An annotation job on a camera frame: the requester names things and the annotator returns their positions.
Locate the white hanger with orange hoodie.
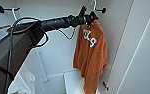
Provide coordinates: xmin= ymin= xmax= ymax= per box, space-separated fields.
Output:
xmin=90 ymin=0 xmax=102 ymax=26

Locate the orange hoodie with white print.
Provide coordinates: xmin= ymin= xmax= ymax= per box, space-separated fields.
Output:
xmin=72 ymin=19 xmax=109 ymax=94

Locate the white wardrobe door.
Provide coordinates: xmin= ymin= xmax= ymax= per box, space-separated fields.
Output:
xmin=109 ymin=0 xmax=150 ymax=94

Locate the black wardrobe hook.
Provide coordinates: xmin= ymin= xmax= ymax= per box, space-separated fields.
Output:
xmin=97 ymin=7 xmax=108 ymax=14
xmin=0 ymin=4 xmax=21 ymax=14

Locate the white wardrobe cabinet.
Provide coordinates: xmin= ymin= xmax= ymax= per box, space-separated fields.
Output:
xmin=0 ymin=0 xmax=135 ymax=94

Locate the small black low hook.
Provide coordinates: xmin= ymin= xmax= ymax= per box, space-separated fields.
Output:
xmin=102 ymin=80 xmax=110 ymax=92

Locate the white hanger with white shirt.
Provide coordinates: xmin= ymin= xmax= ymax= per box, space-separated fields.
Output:
xmin=11 ymin=7 xmax=22 ymax=23

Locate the white shirt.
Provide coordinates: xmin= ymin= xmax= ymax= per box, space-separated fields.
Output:
xmin=7 ymin=49 xmax=47 ymax=94

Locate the thin wrist cable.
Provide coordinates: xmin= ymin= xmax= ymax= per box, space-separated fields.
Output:
xmin=59 ymin=26 xmax=77 ymax=41

